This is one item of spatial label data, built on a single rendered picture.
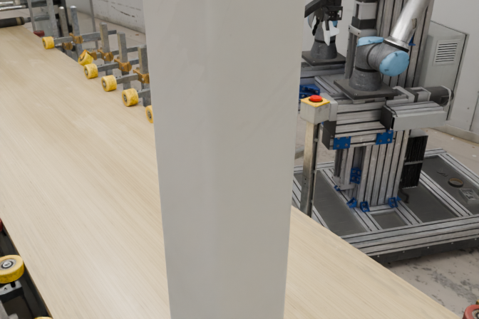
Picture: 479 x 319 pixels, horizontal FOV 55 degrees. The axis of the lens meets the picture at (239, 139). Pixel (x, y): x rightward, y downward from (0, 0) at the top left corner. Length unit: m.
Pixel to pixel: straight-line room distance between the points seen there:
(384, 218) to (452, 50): 0.98
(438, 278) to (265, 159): 2.65
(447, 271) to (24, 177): 2.20
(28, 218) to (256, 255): 1.45
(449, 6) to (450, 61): 1.69
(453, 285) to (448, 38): 1.29
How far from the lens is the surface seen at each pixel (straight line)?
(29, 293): 2.50
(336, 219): 2.72
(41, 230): 1.58
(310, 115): 1.55
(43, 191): 1.77
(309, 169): 1.66
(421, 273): 2.83
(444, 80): 2.62
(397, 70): 2.09
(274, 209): 0.22
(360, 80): 2.21
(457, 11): 4.22
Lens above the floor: 1.80
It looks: 27 degrees down
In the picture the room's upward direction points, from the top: straight up
